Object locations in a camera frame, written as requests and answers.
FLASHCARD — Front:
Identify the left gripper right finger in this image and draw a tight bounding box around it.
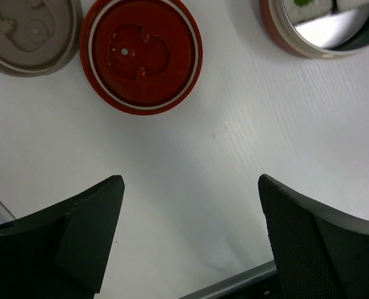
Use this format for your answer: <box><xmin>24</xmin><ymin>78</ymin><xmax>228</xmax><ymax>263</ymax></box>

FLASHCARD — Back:
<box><xmin>258</xmin><ymin>174</ymin><xmax>369</xmax><ymax>298</ymax></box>

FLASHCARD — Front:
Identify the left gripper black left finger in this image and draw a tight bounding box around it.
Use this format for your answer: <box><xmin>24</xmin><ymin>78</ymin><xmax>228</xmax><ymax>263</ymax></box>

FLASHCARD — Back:
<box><xmin>0</xmin><ymin>175</ymin><xmax>124</xmax><ymax>298</ymax></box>

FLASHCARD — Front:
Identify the red round lid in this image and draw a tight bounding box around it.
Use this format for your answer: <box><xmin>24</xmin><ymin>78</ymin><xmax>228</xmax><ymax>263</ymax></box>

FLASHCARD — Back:
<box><xmin>80</xmin><ymin>1</ymin><xmax>203</xmax><ymax>115</ymax></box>

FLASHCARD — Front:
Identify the beige round lid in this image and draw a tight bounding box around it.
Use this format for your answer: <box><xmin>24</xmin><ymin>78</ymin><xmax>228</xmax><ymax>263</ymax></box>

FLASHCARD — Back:
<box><xmin>0</xmin><ymin>0</ymin><xmax>83</xmax><ymax>77</ymax></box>

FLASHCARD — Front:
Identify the near metal round tin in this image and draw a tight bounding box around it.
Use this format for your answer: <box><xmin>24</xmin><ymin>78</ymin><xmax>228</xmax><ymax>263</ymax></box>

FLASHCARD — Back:
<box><xmin>259</xmin><ymin>1</ymin><xmax>369</xmax><ymax>59</ymax></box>

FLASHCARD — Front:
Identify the aluminium mounting rail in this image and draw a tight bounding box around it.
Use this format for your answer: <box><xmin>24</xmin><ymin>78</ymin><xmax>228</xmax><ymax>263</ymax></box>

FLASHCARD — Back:
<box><xmin>177</xmin><ymin>214</ymin><xmax>369</xmax><ymax>299</ymax></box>

